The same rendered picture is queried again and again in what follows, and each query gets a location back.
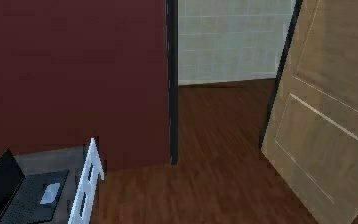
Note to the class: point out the light brown wooden room door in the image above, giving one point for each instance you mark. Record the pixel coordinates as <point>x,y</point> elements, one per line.
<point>323,110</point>

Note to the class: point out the grey table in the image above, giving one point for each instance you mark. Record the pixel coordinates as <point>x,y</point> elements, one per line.
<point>50,161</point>

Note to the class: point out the white chair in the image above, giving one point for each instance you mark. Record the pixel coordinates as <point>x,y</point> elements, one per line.
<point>87,180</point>

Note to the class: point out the black laptop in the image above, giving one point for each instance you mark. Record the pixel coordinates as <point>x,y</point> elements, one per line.
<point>23,196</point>

